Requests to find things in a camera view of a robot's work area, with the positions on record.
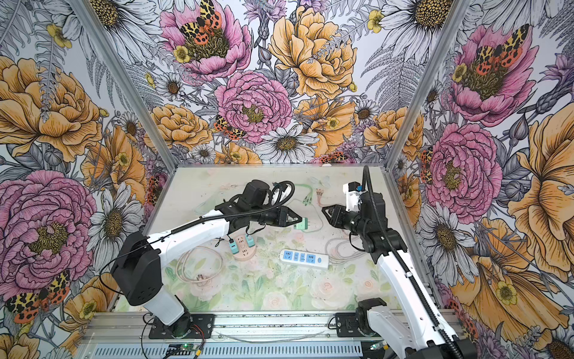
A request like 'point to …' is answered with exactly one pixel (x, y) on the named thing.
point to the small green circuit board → (190, 347)
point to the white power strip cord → (332, 253)
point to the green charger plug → (303, 225)
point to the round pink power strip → (245, 252)
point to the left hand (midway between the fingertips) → (297, 225)
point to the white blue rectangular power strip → (310, 259)
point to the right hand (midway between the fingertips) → (324, 214)
